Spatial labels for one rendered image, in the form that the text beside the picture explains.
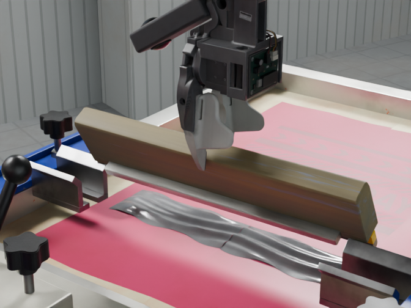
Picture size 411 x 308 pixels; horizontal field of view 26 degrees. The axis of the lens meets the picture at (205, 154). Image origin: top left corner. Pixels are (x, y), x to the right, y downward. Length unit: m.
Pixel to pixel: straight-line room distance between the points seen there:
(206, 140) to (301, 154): 0.40
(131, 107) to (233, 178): 3.06
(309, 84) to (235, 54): 0.68
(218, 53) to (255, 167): 0.13
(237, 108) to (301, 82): 0.59
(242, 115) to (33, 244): 0.33
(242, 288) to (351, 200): 0.18
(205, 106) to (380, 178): 0.41
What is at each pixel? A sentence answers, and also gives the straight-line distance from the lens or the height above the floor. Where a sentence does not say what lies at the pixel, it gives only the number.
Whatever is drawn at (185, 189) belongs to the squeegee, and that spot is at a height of 1.03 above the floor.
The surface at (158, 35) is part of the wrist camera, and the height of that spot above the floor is 1.22.
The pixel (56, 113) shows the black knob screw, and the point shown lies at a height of 1.06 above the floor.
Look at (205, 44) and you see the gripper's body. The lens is 0.92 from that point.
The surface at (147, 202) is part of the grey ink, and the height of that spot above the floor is 0.96.
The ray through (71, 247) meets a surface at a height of 0.95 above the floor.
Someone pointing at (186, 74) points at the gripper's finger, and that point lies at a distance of 0.93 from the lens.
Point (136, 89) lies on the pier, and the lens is 4.00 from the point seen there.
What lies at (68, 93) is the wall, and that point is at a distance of 4.18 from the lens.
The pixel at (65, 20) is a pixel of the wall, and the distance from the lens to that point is 4.08.
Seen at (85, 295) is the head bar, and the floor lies 1.04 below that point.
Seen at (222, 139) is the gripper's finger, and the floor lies 1.13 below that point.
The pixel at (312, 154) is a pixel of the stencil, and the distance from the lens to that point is 1.34.
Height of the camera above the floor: 1.50
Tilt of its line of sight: 24 degrees down
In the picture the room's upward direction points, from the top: straight up
